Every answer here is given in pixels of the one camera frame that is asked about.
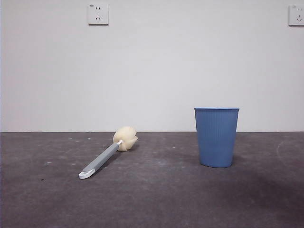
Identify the grey cup brush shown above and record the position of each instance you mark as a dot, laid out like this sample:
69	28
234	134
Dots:
126	137

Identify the blue ribbed plastic cup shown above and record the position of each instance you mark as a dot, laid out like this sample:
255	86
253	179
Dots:
216	137

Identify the white wall socket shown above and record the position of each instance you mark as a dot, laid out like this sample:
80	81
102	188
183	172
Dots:
98	14
297	15

